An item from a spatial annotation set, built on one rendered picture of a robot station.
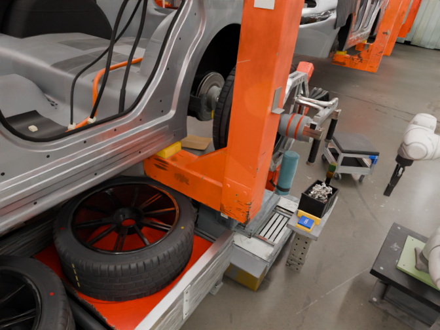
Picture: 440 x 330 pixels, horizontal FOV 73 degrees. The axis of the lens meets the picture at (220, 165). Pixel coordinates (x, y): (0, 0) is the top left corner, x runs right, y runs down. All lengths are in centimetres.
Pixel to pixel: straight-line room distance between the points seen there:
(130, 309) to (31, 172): 71
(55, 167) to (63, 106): 83
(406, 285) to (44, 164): 172
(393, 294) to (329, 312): 38
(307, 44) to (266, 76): 316
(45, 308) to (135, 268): 32
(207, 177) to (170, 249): 39
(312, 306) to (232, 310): 46
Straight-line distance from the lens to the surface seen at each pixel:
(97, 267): 134
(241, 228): 199
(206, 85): 190
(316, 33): 426
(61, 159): 120
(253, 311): 181
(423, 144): 142
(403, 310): 212
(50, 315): 125
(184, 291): 137
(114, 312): 148
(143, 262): 132
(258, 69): 113
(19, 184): 114
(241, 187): 134
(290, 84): 155
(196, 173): 149
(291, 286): 196
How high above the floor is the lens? 151
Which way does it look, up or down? 32 degrees down
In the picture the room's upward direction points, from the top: 6 degrees clockwise
